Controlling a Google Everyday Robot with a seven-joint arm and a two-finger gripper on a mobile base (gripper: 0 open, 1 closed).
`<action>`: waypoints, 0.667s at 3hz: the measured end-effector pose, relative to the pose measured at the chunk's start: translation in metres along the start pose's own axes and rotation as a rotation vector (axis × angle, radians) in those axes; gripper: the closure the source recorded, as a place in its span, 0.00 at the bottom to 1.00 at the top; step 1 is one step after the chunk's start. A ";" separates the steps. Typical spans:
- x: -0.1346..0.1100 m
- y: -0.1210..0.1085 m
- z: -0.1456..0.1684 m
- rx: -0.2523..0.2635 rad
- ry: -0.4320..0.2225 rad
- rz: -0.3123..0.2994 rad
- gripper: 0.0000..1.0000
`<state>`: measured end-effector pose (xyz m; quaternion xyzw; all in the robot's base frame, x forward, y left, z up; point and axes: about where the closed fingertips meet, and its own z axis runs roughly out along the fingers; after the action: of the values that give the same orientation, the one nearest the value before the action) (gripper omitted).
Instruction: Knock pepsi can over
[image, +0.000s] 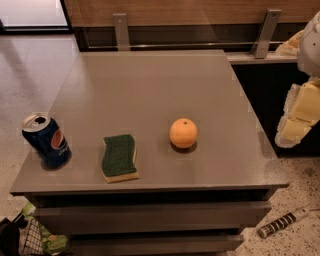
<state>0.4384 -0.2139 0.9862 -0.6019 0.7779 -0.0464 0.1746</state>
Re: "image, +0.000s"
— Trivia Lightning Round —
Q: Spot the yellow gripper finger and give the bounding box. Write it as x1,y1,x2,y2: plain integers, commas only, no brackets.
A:
275,80,320,148
275,31,303,56

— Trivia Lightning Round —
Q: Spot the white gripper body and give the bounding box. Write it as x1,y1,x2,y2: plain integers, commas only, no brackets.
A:
297,11,320,77

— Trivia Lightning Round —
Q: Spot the blue pepsi can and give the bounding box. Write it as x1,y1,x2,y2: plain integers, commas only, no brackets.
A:
22,112,72,169

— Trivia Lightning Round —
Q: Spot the striped black white tool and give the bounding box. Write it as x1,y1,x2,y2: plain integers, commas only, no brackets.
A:
257,208,310,239

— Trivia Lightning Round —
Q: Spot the orange fruit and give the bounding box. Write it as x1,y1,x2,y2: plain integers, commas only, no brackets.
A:
169,118,198,149

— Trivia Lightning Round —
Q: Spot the grey drawer cabinet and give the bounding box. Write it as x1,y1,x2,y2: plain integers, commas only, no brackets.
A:
11,50,288,256

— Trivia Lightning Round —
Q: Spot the green and yellow sponge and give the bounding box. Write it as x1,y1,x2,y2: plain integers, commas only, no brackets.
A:
102,134,139,183

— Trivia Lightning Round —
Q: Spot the green snack bag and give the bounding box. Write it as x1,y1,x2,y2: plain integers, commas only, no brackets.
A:
21,203,68,256

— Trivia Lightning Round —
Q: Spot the right metal bracket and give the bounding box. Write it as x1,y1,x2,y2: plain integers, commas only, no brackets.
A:
251,9,282,59

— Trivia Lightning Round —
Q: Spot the metal bracket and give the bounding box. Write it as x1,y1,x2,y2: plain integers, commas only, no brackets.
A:
113,13,131,51
251,9,282,59

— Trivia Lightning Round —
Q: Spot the left metal bracket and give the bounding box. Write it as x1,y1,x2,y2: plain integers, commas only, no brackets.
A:
113,13,131,51

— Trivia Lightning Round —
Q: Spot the horizontal metal rail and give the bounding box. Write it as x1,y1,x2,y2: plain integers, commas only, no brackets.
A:
88,41,283,52

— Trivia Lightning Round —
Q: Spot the black wire basket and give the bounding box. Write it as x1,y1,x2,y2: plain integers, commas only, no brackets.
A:
19,219,43,256

